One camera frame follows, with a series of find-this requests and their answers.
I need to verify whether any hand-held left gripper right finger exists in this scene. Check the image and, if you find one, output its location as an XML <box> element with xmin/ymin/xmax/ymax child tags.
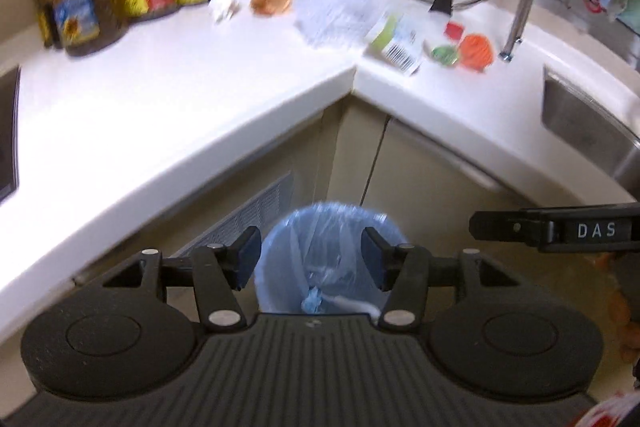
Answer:
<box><xmin>362</xmin><ymin>227</ymin><xmax>521</xmax><ymax>333</ymax></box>

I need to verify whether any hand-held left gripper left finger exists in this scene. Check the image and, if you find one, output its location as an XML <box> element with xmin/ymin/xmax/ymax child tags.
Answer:
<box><xmin>102</xmin><ymin>226</ymin><xmax>262</xmax><ymax>333</ymax></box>

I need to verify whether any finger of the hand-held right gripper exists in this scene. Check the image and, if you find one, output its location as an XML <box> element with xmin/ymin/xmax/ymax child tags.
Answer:
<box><xmin>470</xmin><ymin>207</ymin><xmax>553</xmax><ymax>253</ymax></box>

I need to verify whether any trash bin with blue bag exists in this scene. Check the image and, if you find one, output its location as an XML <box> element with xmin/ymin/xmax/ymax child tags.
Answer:
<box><xmin>254</xmin><ymin>202</ymin><xmax>412</xmax><ymax>319</ymax></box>

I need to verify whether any white dental floss box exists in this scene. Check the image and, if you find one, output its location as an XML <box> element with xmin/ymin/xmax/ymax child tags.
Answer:
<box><xmin>366</xmin><ymin>12</ymin><xmax>424</xmax><ymax>76</ymax></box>

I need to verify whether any white vent grille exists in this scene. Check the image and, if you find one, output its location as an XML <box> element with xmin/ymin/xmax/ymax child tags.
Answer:
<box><xmin>172</xmin><ymin>171</ymin><xmax>297</xmax><ymax>259</ymax></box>

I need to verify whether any beige cabinet door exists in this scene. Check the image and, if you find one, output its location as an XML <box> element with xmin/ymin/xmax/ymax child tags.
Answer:
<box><xmin>365</xmin><ymin>117</ymin><xmax>531</xmax><ymax>238</ymax></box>

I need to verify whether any steel sink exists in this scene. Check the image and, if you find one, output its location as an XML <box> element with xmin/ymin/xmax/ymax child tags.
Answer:
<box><xmin>541</xmin><ymin>66</ymin><xmax>640</xmax><ymax>192</ymax></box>

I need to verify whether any orange plastic cup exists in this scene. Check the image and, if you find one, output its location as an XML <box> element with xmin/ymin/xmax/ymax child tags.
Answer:
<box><xmin>459</xmin><ymin>34</ymin><xmax>497</xmax><ymax>72</ymax></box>

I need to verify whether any green candy wrapper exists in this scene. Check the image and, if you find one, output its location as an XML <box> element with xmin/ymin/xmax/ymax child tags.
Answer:
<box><xmin>430</xmin><ymin>45</ymin><xmax>462</xmax><ymax>66</ymax></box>

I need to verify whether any red white cloth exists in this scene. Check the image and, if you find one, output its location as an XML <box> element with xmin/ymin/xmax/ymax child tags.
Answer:
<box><xmin>570</xmin><ymin>389</ymin><xmax>640</xmax><ymax>427</ymax></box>

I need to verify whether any clear plastic bag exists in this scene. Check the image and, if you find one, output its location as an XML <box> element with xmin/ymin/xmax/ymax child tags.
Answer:
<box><xmin>294</xmin><ymin>0</ymin><xmax>387</xmax><ymax>50</ymax></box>

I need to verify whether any crumpled white wrapper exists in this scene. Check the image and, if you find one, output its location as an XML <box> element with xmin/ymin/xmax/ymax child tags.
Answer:
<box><xmin>209</xmin><ymin>0</ymin><xmax>242</xmax><ymax>24</ymax></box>

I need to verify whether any dark sauce bottle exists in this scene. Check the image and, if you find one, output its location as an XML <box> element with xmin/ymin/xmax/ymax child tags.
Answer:
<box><xmin>33</xmin><ymin>0</ymin><xmax>56</xmax><ymax>50</ymax></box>

